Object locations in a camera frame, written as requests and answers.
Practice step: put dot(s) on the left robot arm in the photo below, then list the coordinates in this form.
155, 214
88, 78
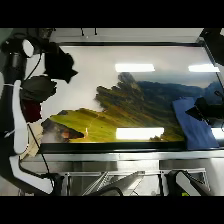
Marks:
18, 113

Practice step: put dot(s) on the dark grey garment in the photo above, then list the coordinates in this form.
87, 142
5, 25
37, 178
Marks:
38, 88

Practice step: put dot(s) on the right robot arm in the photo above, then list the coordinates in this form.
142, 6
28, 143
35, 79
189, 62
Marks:
203, 111

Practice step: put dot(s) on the black garment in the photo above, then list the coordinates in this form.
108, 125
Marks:
60, 65

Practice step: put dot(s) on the silver frame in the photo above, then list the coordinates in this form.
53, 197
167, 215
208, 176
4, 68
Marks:
100, 156

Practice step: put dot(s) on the blue garment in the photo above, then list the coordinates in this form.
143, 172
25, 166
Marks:
196, 133

